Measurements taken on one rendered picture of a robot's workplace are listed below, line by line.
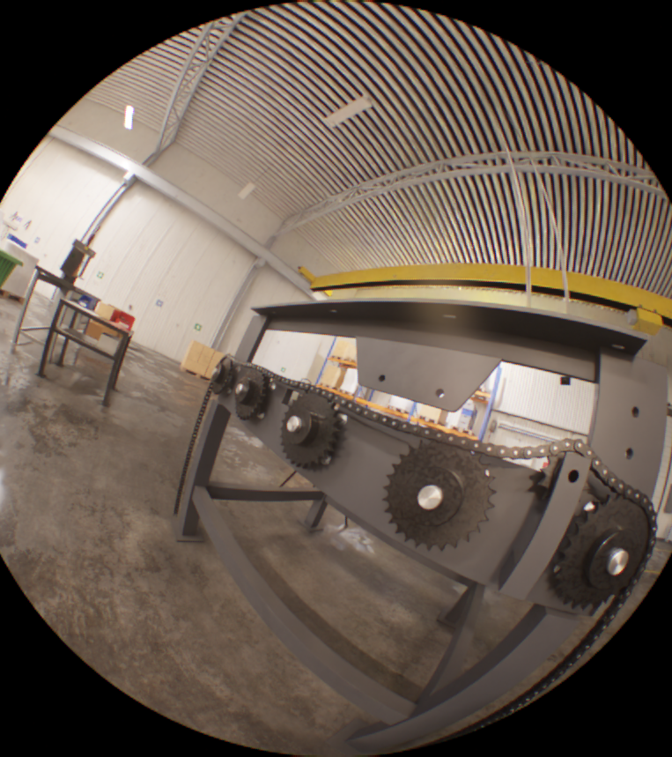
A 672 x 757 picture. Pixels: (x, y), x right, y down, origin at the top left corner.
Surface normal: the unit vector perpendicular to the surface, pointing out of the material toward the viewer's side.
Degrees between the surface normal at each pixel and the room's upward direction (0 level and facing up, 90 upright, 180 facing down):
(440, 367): 90
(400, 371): 90
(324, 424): 90
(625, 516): 90
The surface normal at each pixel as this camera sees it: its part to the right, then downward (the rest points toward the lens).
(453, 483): -0.61, -0.33
